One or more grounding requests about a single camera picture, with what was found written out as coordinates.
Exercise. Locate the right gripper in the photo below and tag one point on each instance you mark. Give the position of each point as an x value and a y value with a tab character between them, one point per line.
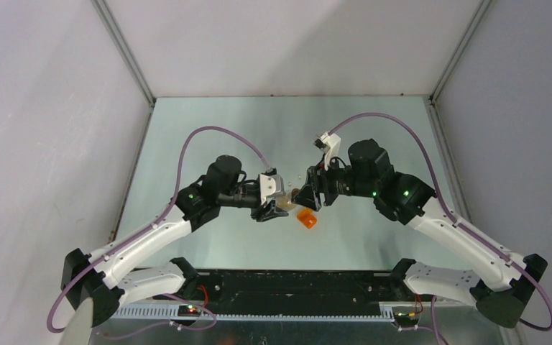
317	182

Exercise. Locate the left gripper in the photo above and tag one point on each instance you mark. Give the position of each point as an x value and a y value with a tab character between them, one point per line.
261	214

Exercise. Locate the clear pill bottle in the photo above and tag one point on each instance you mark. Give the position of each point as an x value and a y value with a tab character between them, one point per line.
284	202

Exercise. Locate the orange pill organizer box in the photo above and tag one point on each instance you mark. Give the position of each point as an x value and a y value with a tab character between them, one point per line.
307	218

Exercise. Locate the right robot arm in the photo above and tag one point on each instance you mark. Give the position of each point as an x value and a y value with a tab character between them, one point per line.
499	283

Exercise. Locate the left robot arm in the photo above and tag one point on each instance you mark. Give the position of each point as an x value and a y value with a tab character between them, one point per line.
110	276

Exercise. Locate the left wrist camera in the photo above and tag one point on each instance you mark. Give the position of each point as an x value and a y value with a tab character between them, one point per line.
271	186

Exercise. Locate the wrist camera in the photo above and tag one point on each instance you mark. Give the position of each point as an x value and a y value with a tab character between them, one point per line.
329	144
271	186

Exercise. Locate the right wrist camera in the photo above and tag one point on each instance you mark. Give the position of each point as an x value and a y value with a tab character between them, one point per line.
329	144

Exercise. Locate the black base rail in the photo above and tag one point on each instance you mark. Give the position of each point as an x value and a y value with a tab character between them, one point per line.
293	295

